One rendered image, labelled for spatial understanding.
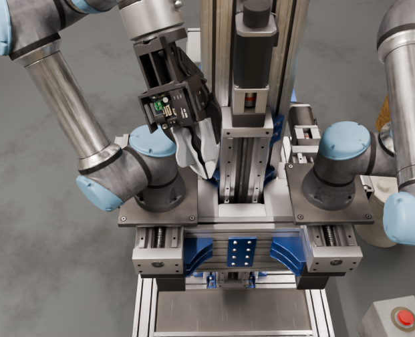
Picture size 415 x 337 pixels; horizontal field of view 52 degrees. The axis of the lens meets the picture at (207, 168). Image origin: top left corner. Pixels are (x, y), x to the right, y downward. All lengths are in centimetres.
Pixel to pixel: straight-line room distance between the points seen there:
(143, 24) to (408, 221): 44
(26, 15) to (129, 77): 253
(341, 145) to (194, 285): 112
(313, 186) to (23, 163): 214
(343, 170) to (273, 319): 99
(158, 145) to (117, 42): 289
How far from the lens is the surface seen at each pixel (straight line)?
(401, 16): 83
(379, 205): 227
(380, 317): 126
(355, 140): 113
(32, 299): 238
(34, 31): 98
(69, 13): 102
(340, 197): 123
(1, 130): 327
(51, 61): 99
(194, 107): 53
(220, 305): 197
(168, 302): 198
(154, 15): 55
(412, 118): 72
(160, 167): 108
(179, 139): 60
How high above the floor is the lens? 201
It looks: 48 degrees down
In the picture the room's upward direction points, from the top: straight up
